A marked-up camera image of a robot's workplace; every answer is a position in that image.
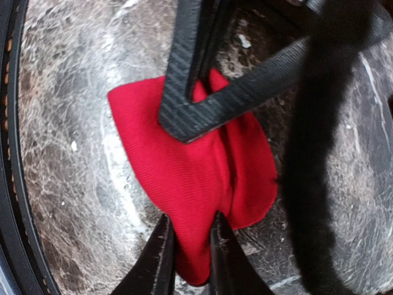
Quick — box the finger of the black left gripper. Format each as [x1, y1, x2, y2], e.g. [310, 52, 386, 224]
[159, 1, 310, 143]

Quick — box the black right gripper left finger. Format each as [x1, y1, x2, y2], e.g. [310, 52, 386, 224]
[111, 214, 176, 295]

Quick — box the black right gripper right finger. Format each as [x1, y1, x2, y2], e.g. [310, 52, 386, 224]
[209, 212, 273, 295]

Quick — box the red santa sock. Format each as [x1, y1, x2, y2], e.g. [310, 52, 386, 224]
[107, 77, 278, 286]

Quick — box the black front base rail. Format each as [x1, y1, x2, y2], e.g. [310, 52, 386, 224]
[1, 1, 60, 294]

